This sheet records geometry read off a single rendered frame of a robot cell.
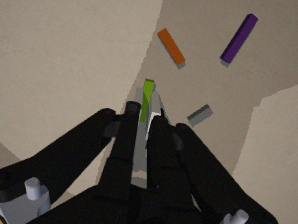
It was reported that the grey rod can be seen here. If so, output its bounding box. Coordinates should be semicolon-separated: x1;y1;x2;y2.
187;104;213;126

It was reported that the orange rod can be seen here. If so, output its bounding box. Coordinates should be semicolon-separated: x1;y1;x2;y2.
157;28;185;65

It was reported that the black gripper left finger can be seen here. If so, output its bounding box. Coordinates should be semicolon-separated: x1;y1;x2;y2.
0;87;143;224

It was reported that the lime green rod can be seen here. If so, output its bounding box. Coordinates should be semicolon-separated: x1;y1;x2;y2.
139;79;154;123

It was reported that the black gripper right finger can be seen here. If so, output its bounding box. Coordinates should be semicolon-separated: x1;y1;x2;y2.
145;90;278;224

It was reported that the purple rod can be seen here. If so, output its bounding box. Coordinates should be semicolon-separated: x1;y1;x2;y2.
220;14;258;63

